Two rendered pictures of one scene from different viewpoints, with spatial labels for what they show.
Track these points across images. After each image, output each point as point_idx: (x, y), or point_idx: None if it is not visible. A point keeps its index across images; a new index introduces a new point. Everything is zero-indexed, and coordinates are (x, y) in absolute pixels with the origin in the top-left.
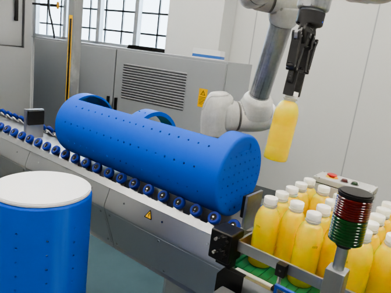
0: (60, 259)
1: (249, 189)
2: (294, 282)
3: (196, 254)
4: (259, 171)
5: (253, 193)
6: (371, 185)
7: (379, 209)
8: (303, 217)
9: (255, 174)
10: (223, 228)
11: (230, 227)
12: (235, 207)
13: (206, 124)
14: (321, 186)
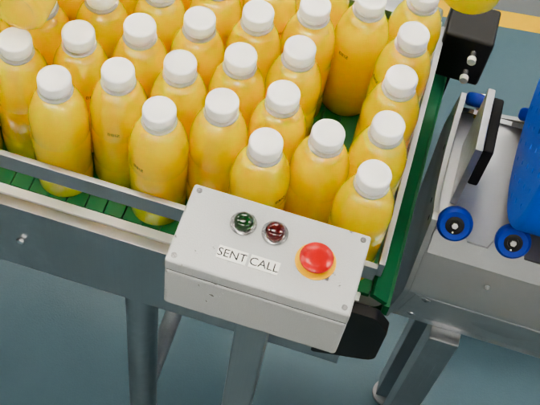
0: None
1: (518, 195)
2: None
3: None
4: (527, 204)
5: (486, 111)
6: (187, 254)
7: (192, 55)
8: (347, 10)
9: (530, 186)
10: (480, 15)
11: (472, 25)
12: (516, 164)
13: None
14: (336, 130)
